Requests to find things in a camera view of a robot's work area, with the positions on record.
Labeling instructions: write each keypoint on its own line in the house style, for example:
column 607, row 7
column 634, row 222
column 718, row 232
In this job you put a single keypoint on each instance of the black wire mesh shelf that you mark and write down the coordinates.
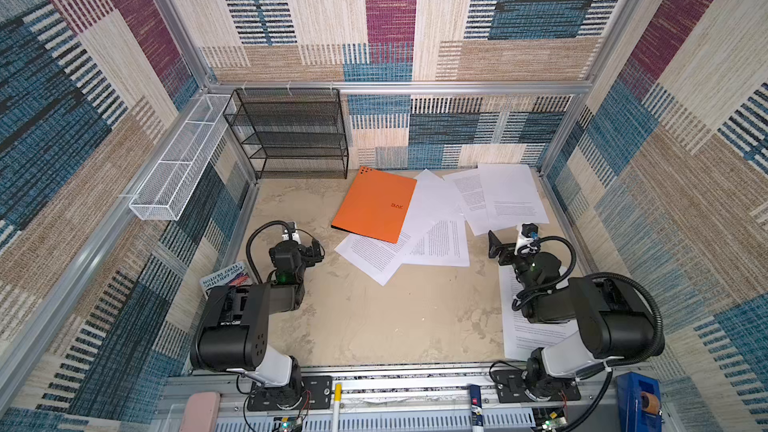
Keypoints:
column 290, row 133

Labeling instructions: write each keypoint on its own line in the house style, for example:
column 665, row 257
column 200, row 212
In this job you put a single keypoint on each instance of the pink object at edge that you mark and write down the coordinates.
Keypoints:
column 201, row 412

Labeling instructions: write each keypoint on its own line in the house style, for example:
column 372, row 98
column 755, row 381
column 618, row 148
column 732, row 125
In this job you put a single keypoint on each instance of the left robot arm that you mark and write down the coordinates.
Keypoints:
column 232, row 334

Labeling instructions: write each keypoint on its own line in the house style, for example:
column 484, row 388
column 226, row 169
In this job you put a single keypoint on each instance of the green circuit board left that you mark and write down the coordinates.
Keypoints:
column 287, row 424

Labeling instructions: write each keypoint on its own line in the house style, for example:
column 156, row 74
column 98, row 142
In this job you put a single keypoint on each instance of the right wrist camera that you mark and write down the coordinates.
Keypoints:
column 527, row 234

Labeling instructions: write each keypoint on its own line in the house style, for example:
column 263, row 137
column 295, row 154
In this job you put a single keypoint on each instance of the green circuit board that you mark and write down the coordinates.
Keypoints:
column 552, row 423
column 287, row 424

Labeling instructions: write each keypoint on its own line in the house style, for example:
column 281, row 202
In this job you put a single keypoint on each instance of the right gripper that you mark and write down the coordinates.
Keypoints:
column 512, row 254

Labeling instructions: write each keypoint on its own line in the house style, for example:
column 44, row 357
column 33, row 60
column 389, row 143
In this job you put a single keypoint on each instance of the blue glue stick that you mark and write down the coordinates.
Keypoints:
column 476, row 410

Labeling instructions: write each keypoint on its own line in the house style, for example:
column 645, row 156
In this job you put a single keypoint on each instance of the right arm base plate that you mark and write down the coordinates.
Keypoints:
column 512, row 387

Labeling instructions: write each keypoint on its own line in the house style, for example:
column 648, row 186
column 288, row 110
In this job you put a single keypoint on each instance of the green circuit board right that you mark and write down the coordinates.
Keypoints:
column 552, row 423

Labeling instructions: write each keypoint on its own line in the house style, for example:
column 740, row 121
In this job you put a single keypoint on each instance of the white wire mesh basket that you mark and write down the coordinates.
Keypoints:
column 166, row 191

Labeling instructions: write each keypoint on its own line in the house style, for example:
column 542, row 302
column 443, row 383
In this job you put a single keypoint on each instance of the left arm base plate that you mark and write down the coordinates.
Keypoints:
column 313, row 393

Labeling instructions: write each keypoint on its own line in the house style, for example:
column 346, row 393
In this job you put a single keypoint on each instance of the white yellow marker pen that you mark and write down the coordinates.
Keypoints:
column 337, row 395

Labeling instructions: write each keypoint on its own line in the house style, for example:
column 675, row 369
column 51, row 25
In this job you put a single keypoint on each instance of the colourful children's book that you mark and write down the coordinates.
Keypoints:
column 237, row 274

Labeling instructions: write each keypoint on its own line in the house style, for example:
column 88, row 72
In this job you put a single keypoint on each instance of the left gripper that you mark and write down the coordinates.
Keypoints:
column 311, row 253

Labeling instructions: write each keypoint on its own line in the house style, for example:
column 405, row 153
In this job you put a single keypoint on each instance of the orange folder black inside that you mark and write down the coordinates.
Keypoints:
column 375, row 205

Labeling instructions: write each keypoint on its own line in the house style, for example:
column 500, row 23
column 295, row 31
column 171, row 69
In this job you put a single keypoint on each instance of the blank white paper sheet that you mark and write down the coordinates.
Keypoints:
column 434, row 199

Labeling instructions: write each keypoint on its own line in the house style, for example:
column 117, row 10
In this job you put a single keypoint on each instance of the blue box with tape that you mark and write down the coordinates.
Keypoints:
column 639, row 403

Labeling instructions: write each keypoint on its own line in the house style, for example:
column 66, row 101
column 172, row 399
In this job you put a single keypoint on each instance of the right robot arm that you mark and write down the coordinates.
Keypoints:
column 618, row 321

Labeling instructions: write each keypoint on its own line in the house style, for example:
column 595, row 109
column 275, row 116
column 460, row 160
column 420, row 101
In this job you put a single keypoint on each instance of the printed paper sheet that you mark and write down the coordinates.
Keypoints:
column 445, row 244
column 472, row 201
column 511, row 196
column 521, row 337
column 379, row 259

